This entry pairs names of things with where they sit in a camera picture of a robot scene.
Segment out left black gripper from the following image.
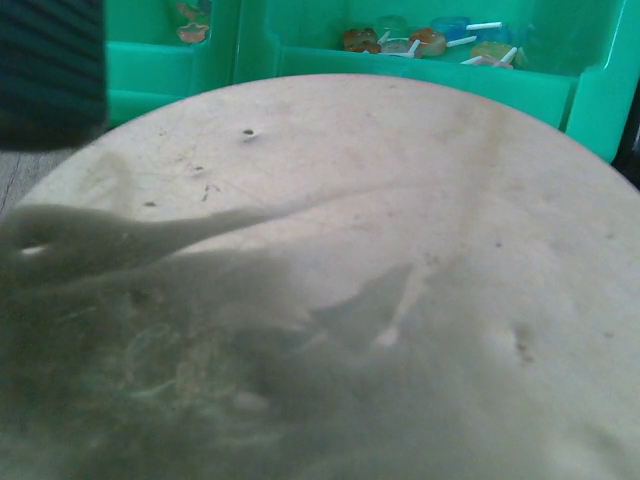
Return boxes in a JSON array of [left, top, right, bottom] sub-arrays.
[[1, 0, 108, 150]]

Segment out gold jar lid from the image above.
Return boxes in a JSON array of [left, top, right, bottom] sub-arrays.
[[1, 75, 639, 479]]

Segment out green bin gummy candies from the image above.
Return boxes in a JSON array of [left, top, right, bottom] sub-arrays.
[[102, 0, 241, 129]]

